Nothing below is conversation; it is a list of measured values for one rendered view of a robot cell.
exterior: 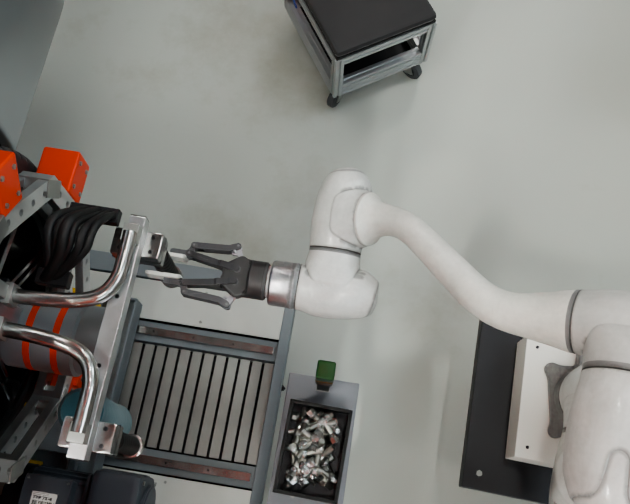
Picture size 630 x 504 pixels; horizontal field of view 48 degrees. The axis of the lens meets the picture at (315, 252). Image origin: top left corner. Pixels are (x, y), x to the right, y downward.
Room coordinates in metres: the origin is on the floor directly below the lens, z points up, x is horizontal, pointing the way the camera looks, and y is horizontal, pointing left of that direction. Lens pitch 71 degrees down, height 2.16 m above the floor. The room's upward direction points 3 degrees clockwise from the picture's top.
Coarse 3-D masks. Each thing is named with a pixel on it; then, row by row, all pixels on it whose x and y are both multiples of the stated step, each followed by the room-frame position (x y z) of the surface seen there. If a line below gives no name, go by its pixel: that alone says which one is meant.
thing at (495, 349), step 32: (480, 320) 0.48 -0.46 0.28; (480, 352) 0.39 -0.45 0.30; (512, 352) 0.39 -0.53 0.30; (480, 384) 0.30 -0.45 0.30; (512, 384) 0.31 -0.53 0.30; (480, 416) 0.22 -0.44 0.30; (480, 448) 0.14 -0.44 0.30; (480, 480) 0.06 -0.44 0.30; (512, 480) 0.07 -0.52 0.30; (544, 480) 0.07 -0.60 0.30
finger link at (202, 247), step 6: (192, 246) 0.46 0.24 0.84; (198, 246) 0.46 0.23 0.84; (204, 246) 0.46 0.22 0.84; (210, 246) 0.46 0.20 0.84; (216, 246) 0.46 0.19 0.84; (222, 246) 0.46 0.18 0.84; (228, 246) 0.46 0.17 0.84; (234, 246) 0.46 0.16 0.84; (240, 246) 0.46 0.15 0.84; (210, 252) 0.45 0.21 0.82; (216, 252) 0.45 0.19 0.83; (222, 252) 0.45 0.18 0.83; (228, 252) 0.45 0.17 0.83
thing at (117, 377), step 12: (72, 288) 0.54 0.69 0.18; (132, 300) 0.52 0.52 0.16; (132, 312) 0.48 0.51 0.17; (132, 324) 0.45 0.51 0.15; (132, 336) 0.43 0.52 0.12; (120, 348) 0.38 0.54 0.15; (120, 360) 0.35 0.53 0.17; (120, 372) 0.32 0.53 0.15; (120, 384) 0.29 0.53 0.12; (108, 396) 0.25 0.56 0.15; (36, 456) 0.08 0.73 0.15; (48, 456) 0.08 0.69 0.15; (60, 456) 0.08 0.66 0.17; (96, 456) 0.09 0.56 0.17; (72, 468) 0.05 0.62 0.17; (84, 468) 0.05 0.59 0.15; (96, 468) 0.06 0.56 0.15
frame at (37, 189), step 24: (24, 192) 0.48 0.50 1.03; (48, 192) 0.50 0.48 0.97; (0, 216) 0.40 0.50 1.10; (24, 216) 0.43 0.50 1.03; (0, 240) 0.37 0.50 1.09; (48, 384) 0.21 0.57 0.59; (24, 408) 0.15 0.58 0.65; (48, 408) 0.16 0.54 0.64; (24, 432) 0.11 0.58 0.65; (0, 456) 0.05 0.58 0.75; (24, 456) 0.06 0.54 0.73; (0, 480) 0.01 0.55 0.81
